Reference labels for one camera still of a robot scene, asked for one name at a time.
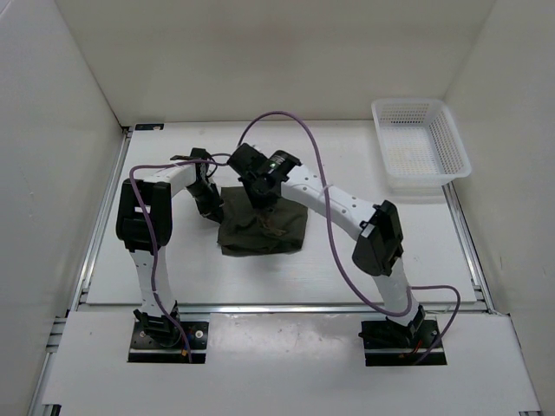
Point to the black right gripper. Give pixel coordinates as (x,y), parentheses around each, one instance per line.
(257,202)

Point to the aluminium front rail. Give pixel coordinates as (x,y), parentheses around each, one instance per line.
(276,308)

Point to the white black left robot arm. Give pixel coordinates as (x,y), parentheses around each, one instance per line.
(144,224)

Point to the aluminium left side rail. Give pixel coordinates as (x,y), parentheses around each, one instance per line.
(79,279)

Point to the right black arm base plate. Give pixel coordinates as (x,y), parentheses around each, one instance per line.
(382,348)

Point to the aluminium right side rail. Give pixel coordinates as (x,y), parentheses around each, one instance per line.
(469,250)

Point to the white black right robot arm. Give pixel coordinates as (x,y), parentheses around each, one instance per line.
(376,229)

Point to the white perforated plastic basket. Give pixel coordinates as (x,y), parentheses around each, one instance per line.
(420,144)

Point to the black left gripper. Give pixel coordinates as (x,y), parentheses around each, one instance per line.
(212,211)

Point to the olive green shorts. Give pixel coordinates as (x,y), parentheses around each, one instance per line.
(245,232)

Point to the dark corner label sticker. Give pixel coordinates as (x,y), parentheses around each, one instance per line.
(149,127)

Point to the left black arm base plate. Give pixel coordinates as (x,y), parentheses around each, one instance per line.
(145,349)

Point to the aluminium rail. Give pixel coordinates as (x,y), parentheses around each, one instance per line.
(469,250)
(276,308)
(79,279)

